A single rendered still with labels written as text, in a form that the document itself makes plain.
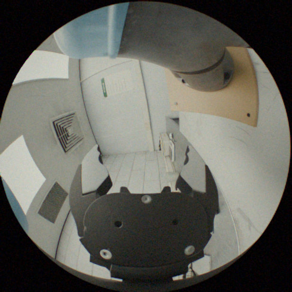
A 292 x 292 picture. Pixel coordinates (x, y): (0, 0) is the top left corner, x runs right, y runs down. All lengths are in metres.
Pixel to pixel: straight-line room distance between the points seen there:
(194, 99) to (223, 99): 0.07
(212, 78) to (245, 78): 0.10
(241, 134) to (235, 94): 0.11
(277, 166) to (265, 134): 0.07
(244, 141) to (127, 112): 1.56
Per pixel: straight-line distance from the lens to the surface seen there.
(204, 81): 0.16
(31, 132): 1.35
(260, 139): 0.25
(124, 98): 1.58
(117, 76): 1.71
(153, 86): 1.55
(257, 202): 0.29
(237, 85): 0.22
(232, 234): 0.40
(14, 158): 1.29
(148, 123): 1.51
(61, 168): 1.45
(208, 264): 0.62
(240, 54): 0.26
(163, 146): 1.31
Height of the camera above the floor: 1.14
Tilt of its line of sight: 7 degrees up
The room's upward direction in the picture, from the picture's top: 97 degrees counter-clockwise
